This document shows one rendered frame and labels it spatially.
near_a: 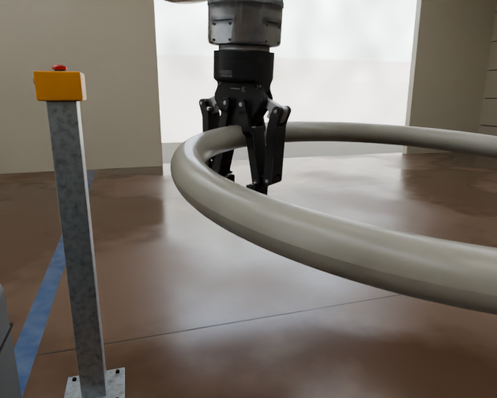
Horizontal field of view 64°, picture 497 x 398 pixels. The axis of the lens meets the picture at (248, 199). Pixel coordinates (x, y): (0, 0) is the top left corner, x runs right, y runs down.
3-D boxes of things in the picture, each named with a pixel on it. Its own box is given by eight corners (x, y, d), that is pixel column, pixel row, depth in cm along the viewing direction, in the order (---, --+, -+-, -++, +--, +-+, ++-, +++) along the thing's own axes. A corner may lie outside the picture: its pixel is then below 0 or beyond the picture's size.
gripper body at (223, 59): (197, 47, 49) (197, 124, 52) (253, 47, 44) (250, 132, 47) (236, 50, 55) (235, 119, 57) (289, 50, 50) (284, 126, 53)
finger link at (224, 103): (231, 99, 50) (222, 96, 51) (213, 180, 55) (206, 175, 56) (250, 99, 53) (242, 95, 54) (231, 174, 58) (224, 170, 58)
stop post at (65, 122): (124, 369, 154) (99, 72, 127) (124, 406, 135) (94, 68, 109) (68, 379, 148) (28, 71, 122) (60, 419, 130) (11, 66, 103)
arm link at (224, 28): (253, -12, 41) (250, 50, 43) (299, 1, 48) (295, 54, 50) (190, -6, 47) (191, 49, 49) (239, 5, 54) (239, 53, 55)
